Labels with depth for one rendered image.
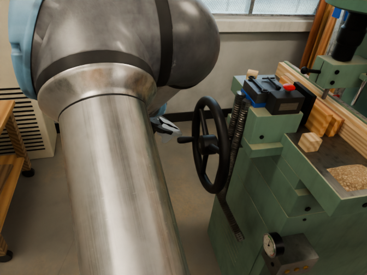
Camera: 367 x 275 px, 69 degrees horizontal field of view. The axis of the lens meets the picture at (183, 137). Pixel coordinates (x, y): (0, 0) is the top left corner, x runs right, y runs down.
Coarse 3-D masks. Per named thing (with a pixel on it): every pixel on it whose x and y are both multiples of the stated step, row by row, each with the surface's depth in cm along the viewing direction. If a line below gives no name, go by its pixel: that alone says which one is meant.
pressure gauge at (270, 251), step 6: (264, 234) 74; (270, 234) 72; (276, 234) 72; (264, 240) 74; (270, 240) 71; (276, 240) 70; (282, 240) 70; (264, 246) 74; (270, 246) 71; (276, 246) 69; (282, 246) 70; (270, 252) 72; (276, 252) 69; (282, 252) 70
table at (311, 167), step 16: (240, 80) 98; (304, 128) 75; (256, 144) 73; (272, 144) 73; (288, 144) 71; (336, 144) 70; (288, 160) 71; (304, 160) 65; (320, 160) 64; (336, 160) 65; (352, 160) 65; (304, 176) 65; (320, 176) 60; (320, 192) 61; (336, 192) 56; (352, 192) 57; (336, 208) 57; (352, 208) 58
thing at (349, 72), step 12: (324, 60) 72; (336, 60) 72; (360, 60) 73; (324, 72) 72; (336, 72) 70; (348, 72) 72; (360, 72) 72; (324, 84) 72; (336, 84) 73; (348, 84) 74; (360, 84) 75
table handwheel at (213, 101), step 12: (204, 96) 78; (216, 108) 70; (192, 120) 90; (204, 120) 82; (216, 120) 68; (192, 132) 92; (204, 132) 81; (192, 144) 93; (204, 144) 77; (216, 144) 78; (228, 144) 67; (240, 144) 81; (204, 156) 83; (228, 156) 67; (204, 168) 86; (228, 168) 68; (204, 180) 84; (216, 180) 71; (216, 192) 75
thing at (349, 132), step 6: (294, 78) 93; (324, 102) 80; (342, 126) 72; (348, 126) 70; (354, 126) 70; (342, 132) 73; (348, 132) 71; (354, 132) 69; (360, 132) 68; (348, 138) 71; (354, 138) 69; (360, 138) 67; (366, 138) 66; (354, 144) 69; (360, 144) 67; (366, 144) 66; (360, 150) 67; (366, 150) 66; (366, 156) 66
